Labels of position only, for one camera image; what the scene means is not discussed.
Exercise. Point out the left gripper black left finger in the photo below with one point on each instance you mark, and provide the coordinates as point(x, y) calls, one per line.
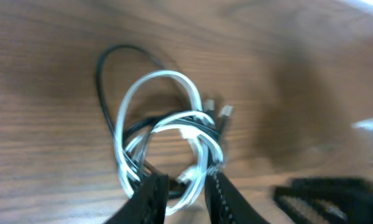
point(147, 205)

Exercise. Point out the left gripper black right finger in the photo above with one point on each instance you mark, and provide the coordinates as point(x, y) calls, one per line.
point(226, 205)

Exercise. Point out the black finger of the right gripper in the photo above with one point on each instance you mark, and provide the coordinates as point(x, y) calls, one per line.
point(326, 200)

